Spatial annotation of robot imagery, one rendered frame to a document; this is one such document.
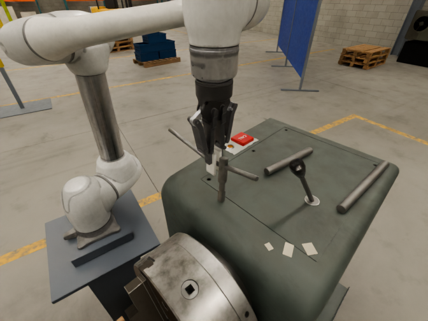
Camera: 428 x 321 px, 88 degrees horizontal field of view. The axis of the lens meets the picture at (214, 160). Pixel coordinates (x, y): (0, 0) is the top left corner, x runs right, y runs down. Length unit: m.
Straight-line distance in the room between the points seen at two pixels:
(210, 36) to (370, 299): 1.97
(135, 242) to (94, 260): 0.18
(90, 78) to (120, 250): 0.73
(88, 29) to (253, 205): 0.55
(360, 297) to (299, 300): 1.59
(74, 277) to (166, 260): 0.70
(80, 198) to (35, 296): 1.27
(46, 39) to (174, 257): 0.57
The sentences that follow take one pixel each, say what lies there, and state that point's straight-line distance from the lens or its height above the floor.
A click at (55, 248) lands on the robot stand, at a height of 0.75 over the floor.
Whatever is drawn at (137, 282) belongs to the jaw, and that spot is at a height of 1.20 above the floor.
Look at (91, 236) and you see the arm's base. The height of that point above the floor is 0.83.
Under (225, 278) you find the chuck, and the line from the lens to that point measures 0.50.
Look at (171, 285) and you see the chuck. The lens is 0.49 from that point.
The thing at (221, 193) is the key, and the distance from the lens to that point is 0.55.
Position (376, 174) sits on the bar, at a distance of 0.77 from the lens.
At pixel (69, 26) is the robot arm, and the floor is 1.62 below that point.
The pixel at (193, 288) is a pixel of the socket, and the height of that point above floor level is 1.23.
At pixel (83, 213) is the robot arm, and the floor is 0.98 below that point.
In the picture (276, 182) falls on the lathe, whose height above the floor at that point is 1.25.
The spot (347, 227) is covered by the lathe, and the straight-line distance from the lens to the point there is 0.61.
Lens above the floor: 1.68
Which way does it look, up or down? 37 degrees down
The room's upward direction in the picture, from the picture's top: straight up
